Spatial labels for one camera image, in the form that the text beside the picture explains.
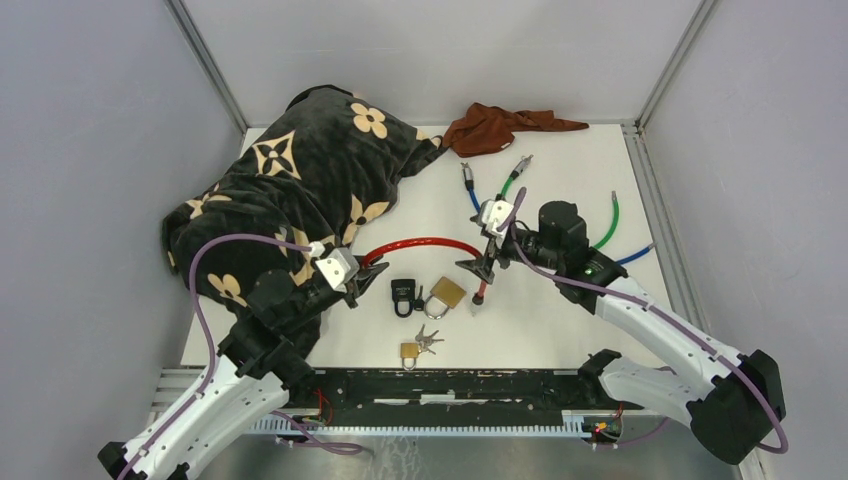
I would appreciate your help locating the small padlock keys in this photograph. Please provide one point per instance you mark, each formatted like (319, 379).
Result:
(425, 341)

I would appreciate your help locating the white slotted cable duct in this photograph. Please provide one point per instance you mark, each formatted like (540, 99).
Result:
(560, 426)

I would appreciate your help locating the blue cable lock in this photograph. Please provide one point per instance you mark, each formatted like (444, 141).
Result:
(469, 183)

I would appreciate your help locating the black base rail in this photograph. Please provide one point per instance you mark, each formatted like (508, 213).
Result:
(449, 398)

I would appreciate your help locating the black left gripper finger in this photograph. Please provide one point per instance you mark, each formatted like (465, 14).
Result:
(367, 261)
(364, 279)

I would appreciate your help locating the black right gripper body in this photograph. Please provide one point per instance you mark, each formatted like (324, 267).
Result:
(529, 245)

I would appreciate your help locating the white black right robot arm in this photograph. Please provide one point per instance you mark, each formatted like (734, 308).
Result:
(733, 403)

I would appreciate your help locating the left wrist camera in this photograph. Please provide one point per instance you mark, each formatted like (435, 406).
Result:
(338, 268)

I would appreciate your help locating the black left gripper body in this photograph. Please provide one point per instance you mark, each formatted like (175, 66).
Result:
(352, 292)

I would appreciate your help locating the black padlock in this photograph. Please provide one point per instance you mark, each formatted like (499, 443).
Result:
(403, 294)

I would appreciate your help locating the brown crumpled cloth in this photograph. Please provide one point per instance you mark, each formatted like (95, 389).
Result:
(487, 130)

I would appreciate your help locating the black floral patterned blanket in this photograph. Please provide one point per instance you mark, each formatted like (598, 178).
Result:
(329, 165)

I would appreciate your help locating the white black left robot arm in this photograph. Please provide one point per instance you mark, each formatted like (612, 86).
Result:
(278, 299)

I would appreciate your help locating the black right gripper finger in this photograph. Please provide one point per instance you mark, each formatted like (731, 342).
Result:
(482, 267)
(492, 248)

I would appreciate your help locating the green cable lock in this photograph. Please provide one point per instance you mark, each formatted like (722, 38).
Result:
(519, 169)

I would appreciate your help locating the small brass padlock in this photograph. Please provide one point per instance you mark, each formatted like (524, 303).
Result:
(409, 353)

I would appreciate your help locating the red cable lock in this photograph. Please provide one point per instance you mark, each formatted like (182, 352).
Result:
(426, 242)

